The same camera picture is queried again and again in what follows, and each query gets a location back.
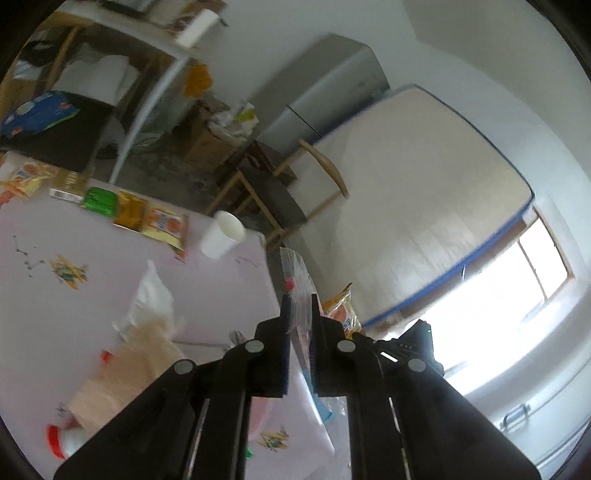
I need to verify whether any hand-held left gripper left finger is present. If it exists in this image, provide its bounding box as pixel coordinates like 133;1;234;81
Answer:
53;294;293;480

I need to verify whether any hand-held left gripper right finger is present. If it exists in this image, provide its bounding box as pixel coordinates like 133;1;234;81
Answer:
309;294;541;480

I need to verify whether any clear plastic wrapper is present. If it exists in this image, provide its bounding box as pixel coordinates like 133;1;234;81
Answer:
278;246;320;334

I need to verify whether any white mattress with blue edge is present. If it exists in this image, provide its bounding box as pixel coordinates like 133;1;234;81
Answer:
288;83;536;328

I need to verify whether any window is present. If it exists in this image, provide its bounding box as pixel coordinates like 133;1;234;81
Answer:
416;208;575;398

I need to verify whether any white paper cup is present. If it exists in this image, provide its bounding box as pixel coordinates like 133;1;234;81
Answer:
199;210;246;260

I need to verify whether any white crumpled tissue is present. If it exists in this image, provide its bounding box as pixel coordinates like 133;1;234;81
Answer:
112;259;186;342

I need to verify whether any wooden chair with dark seat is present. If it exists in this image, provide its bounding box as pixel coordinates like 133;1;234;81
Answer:
205;138;349;250

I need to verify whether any yellow orange snack packet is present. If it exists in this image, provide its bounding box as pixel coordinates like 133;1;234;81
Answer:
140;203;190;259

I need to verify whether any brown yellow snack packet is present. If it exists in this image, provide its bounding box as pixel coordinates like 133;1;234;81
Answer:
112;190;148;230

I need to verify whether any brown cardboard box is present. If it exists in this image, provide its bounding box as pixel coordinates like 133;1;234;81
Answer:
182;108;241;174

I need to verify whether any green snack packet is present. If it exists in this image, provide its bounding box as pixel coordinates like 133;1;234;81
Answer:
81;186;120;217

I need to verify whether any grey refrigerator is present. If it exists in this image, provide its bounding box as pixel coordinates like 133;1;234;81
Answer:
252;33;391;158

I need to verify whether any gold cardboard box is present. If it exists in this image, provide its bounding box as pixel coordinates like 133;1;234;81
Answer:
48;168;90;203

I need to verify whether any yellow plastic bag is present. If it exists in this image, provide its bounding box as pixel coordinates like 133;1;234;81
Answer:
184;64;214;99

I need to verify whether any orange yellow snack bag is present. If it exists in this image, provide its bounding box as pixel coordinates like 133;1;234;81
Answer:
0;157;58;199

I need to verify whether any white metal-legged table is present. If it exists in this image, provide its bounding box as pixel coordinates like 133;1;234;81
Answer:
44;0;229;183

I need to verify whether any blue plastic bag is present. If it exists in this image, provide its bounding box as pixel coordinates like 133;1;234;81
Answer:
0;91;80;139

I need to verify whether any white storage box with handle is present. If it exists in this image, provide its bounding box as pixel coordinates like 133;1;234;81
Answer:
489;369;591;467

